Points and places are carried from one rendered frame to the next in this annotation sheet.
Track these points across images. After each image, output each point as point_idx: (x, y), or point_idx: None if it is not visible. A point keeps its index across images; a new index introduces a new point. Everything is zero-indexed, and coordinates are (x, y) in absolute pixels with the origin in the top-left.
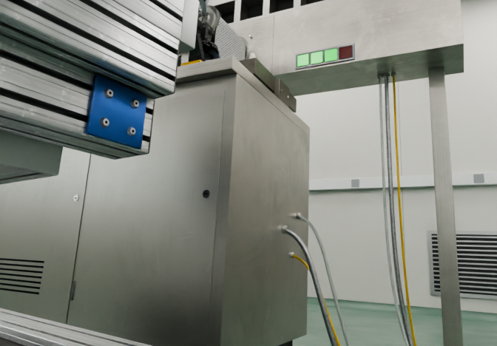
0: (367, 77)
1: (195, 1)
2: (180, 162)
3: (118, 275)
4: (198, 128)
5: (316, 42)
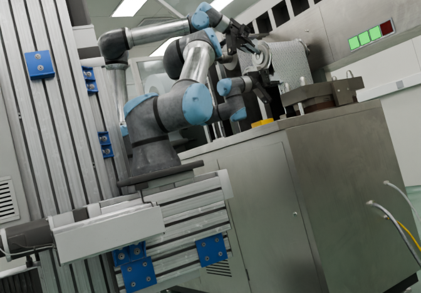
0: (420, 31)
1: (224, 171)
2: (274, 193)
3: (267, 265)
4: (275, 169)
5: (360, 23)
